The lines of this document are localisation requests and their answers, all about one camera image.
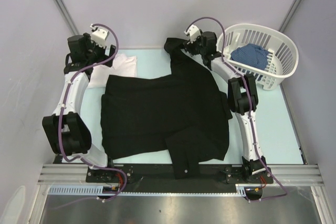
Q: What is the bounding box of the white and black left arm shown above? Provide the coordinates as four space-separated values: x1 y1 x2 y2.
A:
42 27 116 182

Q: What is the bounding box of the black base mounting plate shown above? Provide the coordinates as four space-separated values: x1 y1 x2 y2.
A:
86 164 274 199

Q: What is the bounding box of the white plastic laundry basket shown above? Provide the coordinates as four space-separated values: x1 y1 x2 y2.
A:
217 23 299 91

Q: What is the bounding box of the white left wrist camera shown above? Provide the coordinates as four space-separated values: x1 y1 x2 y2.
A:
90 24 109 49

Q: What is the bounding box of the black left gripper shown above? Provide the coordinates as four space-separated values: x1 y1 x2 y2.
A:
84 34 116 68

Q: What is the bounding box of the aluminium frame rail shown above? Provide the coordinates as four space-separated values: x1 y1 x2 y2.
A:
37 164 324 186

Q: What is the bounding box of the blue crumpled shirt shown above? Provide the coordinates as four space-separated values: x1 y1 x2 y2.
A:
230 44 270 70

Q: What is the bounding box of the folded white shirt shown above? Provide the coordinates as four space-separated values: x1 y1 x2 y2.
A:
87 54 138 89

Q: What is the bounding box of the black long sleeve shirt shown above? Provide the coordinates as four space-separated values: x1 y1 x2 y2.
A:
101 38 231 179

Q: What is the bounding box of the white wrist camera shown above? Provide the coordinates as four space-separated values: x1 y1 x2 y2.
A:
90 24 109 49
184 25 201 43

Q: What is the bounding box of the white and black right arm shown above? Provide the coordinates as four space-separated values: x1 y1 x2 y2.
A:
184 27 267 183

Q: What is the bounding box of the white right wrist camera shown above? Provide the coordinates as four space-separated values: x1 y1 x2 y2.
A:
184 25 201 43

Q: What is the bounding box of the white slotted cable duct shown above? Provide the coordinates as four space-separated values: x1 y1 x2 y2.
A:
48 184 262 197

